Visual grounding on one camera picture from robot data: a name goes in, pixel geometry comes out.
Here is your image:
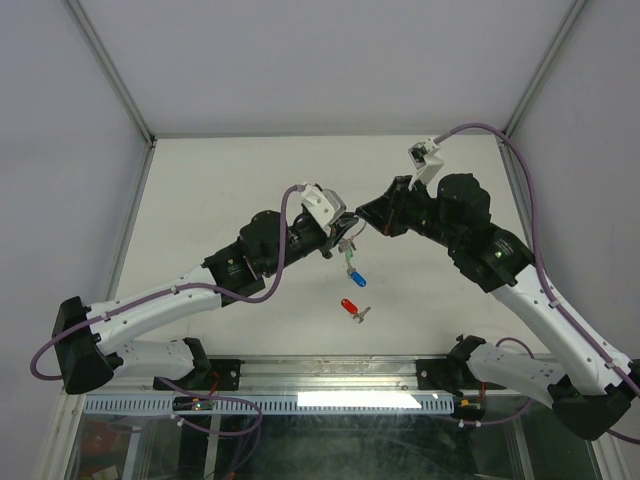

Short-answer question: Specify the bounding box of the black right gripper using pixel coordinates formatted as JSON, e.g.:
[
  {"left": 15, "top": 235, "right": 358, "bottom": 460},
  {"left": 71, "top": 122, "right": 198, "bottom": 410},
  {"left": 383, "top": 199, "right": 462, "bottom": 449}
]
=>
[{"left": 354, "top": 176, "right": 463, "bottom": 252}]

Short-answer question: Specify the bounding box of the key with blue tag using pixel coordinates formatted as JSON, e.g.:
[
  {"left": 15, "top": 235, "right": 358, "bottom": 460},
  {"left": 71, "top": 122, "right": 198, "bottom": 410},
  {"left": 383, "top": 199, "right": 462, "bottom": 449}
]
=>
[{"left": 347, "top": 266, "right": 367, "bottom": 288}]

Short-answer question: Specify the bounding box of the key with red tag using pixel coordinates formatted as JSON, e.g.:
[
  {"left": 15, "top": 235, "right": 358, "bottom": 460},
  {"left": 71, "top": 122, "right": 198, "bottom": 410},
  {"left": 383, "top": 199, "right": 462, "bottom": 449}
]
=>
[{"left": 341, "top": 298, "right": 371, "bottom": 324}]

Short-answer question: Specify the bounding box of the metal keyring with clips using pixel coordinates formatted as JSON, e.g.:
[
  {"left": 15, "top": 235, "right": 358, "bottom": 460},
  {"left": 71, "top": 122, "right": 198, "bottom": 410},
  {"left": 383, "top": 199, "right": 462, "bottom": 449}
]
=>
[{"left": 338, "top": 220, "right": 367, "bottom": 254}]

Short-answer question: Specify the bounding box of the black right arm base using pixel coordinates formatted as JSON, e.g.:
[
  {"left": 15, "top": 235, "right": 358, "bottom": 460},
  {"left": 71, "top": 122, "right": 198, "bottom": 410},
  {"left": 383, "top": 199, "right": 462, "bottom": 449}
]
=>
[{"left": 415, "top": 335, "right": 486, "bottom": 396}]

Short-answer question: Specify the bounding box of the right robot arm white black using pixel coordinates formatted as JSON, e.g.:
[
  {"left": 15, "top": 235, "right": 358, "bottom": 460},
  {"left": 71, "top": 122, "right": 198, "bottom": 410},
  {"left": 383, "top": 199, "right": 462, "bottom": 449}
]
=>
[{"left": 356, "top": 174, "right": 639, "bottom": 441}]

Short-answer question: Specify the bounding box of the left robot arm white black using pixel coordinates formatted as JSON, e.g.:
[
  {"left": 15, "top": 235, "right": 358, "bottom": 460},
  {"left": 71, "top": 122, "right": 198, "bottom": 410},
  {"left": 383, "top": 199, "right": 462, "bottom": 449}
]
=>
[{"left": 52, "top": 210, "right": 357, "bottom": 395}]

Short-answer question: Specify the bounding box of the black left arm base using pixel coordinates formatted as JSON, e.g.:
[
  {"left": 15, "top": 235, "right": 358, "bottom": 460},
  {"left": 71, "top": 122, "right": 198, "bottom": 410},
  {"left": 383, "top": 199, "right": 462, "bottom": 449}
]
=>
[{"left": 168, "top": 337, "right": 243, "bottom": 392}]

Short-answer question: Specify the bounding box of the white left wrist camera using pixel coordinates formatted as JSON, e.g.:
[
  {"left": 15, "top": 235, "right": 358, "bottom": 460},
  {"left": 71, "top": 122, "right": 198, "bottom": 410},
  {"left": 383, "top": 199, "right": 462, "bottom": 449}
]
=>
[{"left": 300, "top": 183, "right": 346, "bottom": 237}]

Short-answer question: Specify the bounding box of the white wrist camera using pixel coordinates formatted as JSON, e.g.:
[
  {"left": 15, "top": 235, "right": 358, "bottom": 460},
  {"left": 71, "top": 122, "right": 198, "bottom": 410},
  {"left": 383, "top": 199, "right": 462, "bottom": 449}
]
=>
[
  {"left": 300, "top": 183, "right": 346, "bottom": 237},
  {"left": 408, "top": 137, "right": 444, "bottom": 189}
]

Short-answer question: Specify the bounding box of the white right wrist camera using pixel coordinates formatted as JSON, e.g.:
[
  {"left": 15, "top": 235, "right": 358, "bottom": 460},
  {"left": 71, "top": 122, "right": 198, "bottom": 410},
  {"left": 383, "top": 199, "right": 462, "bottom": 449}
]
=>
[{"left": 408, "top": 137, "right": 444, "bottom": 189}]

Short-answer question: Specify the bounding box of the right aluminium frame post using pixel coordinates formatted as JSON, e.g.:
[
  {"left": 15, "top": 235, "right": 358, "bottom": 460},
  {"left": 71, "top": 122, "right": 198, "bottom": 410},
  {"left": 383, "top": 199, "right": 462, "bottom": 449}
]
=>
[{"left": 497, "top": 1, "right": 593, "bottom": 247}]

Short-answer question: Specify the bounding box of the aluminium frame post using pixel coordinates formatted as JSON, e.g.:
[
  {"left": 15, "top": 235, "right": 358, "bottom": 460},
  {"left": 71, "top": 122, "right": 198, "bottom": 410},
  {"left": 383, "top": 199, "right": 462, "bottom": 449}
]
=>
[
  {"left": 62, "top": 0, "right": 157, "bottom": 351},
  {"left": 497, "top": 1, "right": 593, "bottom": 247}
]

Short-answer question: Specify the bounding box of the aluminium mounting rail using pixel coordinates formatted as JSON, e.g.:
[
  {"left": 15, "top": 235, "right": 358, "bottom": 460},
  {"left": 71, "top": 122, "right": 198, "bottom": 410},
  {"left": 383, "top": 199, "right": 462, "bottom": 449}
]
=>
[{"left": 62, "top": 350, "right": 570, "bottom": 394}]

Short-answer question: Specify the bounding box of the white slotted cable duct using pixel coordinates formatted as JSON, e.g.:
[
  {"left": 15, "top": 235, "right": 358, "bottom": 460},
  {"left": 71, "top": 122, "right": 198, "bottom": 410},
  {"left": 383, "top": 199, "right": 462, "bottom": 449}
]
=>
[{"left": 84, "top": 391, "right": 455, "bottom": 417}]

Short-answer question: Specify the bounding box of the left aluminium frame post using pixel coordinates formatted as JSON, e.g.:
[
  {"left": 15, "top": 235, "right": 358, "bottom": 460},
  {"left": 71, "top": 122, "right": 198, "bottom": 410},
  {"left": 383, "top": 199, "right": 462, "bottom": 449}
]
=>
[{"left": 62, "top": 0, "right": 157, "bottom": 351}]

